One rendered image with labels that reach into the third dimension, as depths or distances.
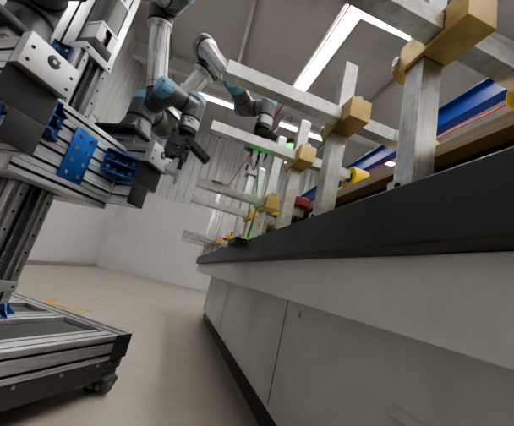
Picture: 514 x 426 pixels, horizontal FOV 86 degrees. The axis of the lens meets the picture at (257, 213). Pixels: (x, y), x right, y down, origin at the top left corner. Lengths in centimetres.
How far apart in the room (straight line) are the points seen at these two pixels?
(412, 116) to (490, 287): 26
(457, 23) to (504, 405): 52
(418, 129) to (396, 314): 25
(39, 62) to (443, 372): 110
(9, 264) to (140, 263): 765
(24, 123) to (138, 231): 804
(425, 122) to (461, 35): 12
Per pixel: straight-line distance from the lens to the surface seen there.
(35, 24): 114
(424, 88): 51
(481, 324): 34
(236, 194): 105
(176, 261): 873
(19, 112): 95
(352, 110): 66
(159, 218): 888
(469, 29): 52
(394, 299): 42
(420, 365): 66
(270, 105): 132
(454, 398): 62
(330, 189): 65
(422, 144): 46
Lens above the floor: 54
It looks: 14 degrees up
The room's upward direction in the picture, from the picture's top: 14 degrees clockwise
